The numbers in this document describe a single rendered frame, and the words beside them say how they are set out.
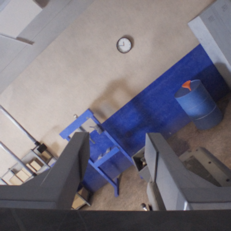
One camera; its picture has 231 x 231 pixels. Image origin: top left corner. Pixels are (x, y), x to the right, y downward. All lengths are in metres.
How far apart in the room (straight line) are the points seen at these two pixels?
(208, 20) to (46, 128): 4.07
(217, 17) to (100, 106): 2.87
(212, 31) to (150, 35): 1.17
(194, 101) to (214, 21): 1.49
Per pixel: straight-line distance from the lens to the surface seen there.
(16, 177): 4.80
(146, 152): 0.16
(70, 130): 3.56
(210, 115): 3.63
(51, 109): 4.12
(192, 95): 3.38
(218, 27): 3.84
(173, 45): 4.00
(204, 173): 1.05
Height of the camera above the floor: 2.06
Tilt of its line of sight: 12 degrees down
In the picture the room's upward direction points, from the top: 41 degrees counter-clockwise
